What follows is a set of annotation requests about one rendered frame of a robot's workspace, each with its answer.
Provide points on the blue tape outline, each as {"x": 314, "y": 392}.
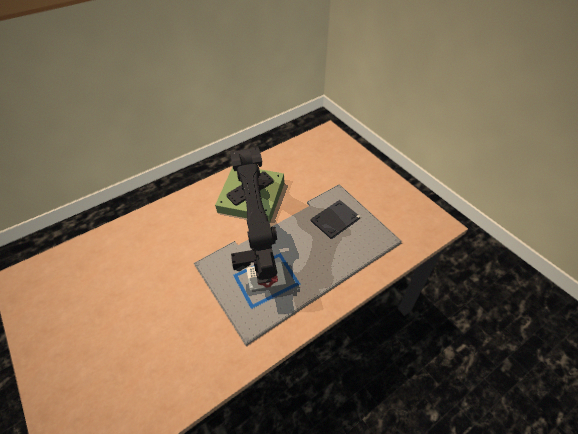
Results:
{"x": 272, "y": 296}

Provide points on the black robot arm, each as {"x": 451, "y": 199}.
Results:
{"x": 261, "y": 236}

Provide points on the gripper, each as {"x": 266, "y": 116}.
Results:
{"x": 264, "y": 281}

